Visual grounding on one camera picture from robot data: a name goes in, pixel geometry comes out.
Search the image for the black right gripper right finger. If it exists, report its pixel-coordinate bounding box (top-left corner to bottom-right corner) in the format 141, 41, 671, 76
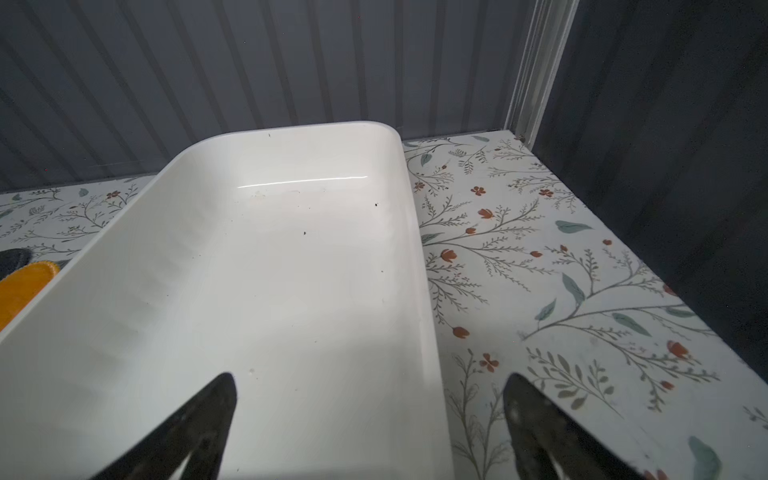
503, 373, 642, 479

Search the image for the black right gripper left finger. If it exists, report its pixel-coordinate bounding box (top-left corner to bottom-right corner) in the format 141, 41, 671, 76
94, 372, 237, 479

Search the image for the white plastic storage box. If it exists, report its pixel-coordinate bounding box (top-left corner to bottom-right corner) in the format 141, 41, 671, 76
1, 122, 453, 479

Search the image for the yellow fleece insole upper middle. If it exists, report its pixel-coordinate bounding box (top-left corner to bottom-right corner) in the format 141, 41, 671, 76
0, 261, 61, 330

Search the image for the dark grey insole upper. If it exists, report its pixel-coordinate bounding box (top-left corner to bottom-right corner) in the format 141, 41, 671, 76
0, 248, 32, 280

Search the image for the aluminium frame corner post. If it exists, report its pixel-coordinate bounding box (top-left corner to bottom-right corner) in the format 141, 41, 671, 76
503, 0, 580, 148

